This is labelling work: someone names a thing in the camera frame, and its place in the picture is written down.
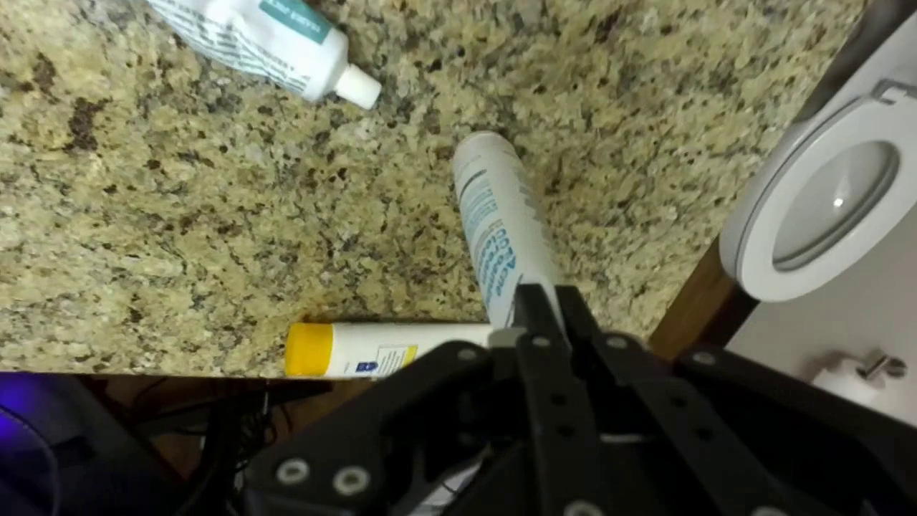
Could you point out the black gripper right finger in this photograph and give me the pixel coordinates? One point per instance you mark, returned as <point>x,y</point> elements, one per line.
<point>688,430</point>

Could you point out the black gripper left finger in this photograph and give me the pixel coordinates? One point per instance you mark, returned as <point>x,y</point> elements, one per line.
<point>544,401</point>

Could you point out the white bottle with blue print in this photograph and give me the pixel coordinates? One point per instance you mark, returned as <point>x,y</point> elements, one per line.
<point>501,223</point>

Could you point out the beige vanity cabinet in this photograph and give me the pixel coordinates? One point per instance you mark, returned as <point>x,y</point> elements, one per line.
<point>702,305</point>

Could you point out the white tube with yellow cap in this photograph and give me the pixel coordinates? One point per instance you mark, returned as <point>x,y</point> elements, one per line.
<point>362,346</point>

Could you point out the chrome toilet paper holder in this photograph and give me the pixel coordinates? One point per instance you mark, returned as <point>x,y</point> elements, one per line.
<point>875,367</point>

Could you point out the white toilet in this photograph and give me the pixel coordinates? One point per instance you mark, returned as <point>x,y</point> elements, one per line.
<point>821,202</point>

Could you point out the white toothpaste tube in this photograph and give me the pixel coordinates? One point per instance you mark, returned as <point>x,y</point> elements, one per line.
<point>268,44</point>

